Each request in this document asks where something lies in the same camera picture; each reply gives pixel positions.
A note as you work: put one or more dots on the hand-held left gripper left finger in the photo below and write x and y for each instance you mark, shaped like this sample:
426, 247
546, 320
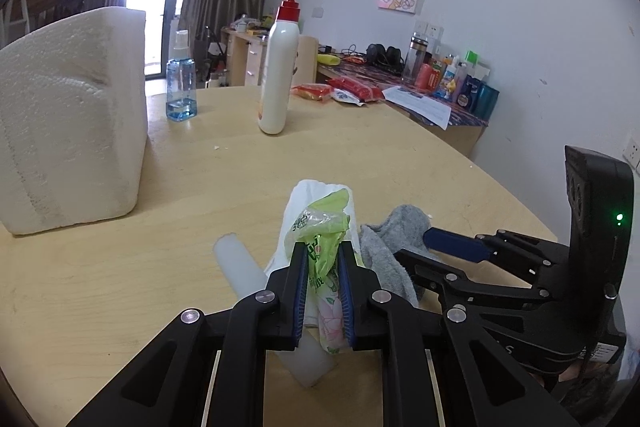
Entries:
300, 297

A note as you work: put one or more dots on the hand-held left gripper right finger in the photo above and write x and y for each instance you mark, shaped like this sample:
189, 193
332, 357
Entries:
346, 297

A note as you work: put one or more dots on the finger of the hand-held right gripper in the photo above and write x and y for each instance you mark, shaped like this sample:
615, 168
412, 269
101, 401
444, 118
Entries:
455, 244
480, 289

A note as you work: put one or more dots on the green floral tissue packet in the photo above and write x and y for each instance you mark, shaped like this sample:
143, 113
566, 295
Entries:
322, 287

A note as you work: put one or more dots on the grey sock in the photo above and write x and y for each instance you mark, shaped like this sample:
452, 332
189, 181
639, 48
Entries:
385, 267
410, 224

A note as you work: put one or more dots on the white translucent stick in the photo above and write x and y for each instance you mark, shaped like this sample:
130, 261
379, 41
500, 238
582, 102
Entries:
240, 267

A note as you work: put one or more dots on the white foam box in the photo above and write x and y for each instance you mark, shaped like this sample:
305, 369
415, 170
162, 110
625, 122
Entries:
65, 117

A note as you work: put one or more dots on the person's right forearm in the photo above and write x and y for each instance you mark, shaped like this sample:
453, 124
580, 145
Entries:
595, 394

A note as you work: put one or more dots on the person's right hand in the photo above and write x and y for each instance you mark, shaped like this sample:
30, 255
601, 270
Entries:
575, 374

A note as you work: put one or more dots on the desk with patterned cloth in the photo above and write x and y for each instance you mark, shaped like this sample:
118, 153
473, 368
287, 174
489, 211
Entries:
465, 134

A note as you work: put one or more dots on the printed paper sheet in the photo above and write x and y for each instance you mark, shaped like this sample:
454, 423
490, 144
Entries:
420, 107

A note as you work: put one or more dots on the row of toiletry bottles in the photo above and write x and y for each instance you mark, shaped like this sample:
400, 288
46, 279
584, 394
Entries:
470, 92

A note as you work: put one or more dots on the white snack packet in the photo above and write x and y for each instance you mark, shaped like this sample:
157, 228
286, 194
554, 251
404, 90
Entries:
347, 98

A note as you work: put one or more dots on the clear water bottle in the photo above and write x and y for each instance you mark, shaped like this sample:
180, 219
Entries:
413, 59

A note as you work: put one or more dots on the black headphones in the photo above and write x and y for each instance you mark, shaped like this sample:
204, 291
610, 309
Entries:
384, 56

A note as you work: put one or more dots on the orange red snack packet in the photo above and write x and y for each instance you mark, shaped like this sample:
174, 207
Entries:
311, 92

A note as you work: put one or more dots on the white pump bottle red cap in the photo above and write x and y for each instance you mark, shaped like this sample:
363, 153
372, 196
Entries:
277, 77

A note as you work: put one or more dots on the yellow item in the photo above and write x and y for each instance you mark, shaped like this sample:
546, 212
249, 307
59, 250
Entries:
329, 60

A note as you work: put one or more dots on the blue spray bottle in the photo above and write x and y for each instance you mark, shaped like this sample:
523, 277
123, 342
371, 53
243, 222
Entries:
181, 92

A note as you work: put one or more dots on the wooden chair with smiley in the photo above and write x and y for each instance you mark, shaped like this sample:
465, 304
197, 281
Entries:
307, 57

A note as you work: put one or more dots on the wooden desk with drawers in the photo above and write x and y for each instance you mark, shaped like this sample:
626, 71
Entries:
245, 57

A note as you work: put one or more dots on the pile of desk clutter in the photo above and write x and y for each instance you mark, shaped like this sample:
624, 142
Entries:
252, 27

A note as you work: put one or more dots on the metal bunk bed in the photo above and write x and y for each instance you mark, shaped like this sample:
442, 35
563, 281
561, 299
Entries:
30, 2

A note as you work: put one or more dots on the white wall socket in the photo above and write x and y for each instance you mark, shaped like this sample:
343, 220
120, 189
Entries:
428, 29
632, 154

